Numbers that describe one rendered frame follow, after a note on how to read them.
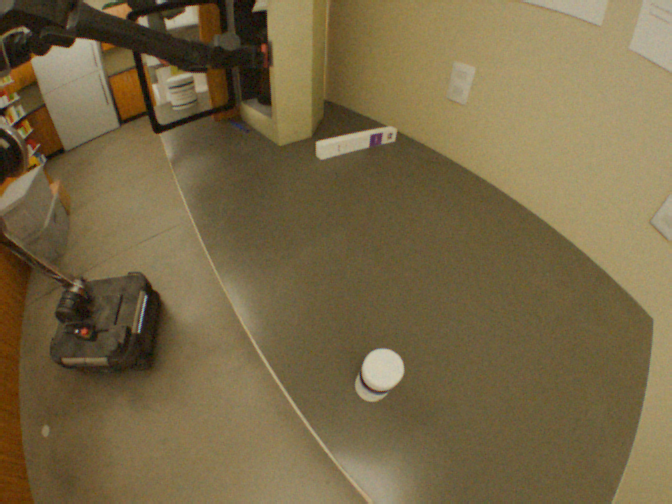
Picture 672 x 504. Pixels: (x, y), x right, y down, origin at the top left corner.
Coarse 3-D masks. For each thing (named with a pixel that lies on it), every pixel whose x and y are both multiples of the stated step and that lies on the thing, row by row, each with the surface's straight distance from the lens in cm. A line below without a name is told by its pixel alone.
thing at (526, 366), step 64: (192, 128) 109; (320, 128) 91; (192, 192) 66; (256, 192) 60; (320, 192) 58; (384, 192) 60; (448, 192) 67; (256, 256) 46; (320, 256) 44; (384, 256) 46; (448, 256) 50; (512, 256) 58; (576, 256) 74; (256, 320) 39; (320, 320) 38; (384, 320) 39; (448, 320) 42; (512, 320) 48; (576, 320) 59; (640, 320) 80; (320, 384) 34; (448, 384) 38; (512, 384) 43; (576, 384) 52; (640, 384) 68; (384, 448) 34; (448, 448) 36; (512, 448) 41; (576, 448) 49
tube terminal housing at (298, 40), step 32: (288, 0) 74; (320, 0) 87; (288, 32) 74; (320, 32) 88; (288, 64) 74; (320, 64) 90; (288, 96) 76; (320, 96) 93; (256, 128) 93; (288, 128) 79
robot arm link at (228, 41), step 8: (216, 40) 76; (224, 40) 77; (232, 40) 77; (208, 48) 81; (216, 48) 76; (224, 48) 75; (232, 48) 76; (208, 56) 79; (216, 56) 80; (224, 56) 78; (232, 56) 80; (208, 64) 81; (192, 72) 83; (200, 72) 83
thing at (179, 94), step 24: (144, 24) 94; (168, 24) 95; (192, 24) 97; (216, 24) 99; (168, 72) 95; (216, 72) 99; (168, 96) 96; (192, 96) 98; (216, 96) 100; (168, 120) 97
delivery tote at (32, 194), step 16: (32, 176) 287; (16, 192) 277; (32, 192) 270; (48, 192) 303; (0, 208) 272; (16, 208) 264; (32, 208) 261; (48, 208) 291; (16, 224) 273; (32, 224) 270
